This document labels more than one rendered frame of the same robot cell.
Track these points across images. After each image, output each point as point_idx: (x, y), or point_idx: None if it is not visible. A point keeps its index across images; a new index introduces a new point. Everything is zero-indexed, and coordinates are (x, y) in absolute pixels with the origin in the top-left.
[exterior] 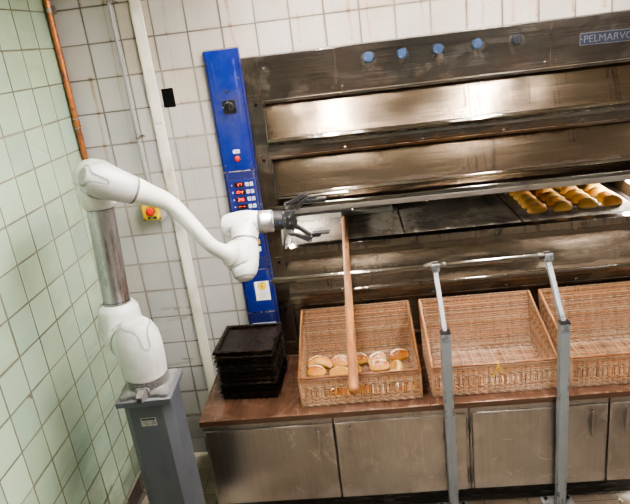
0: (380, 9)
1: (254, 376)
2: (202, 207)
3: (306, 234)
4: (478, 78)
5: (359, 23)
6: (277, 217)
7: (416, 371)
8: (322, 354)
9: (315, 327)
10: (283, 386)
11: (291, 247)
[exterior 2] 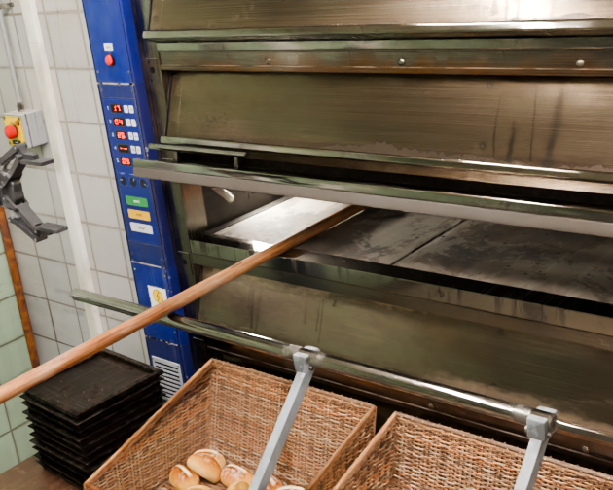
0: None
1: (67, 448)
2: (85, 138)
3: (29, 226)
4: None
5: None
6: None
7: None
8: (229, 451)
9: (226, 398)
10: (127, 482)
11: (201, 239)
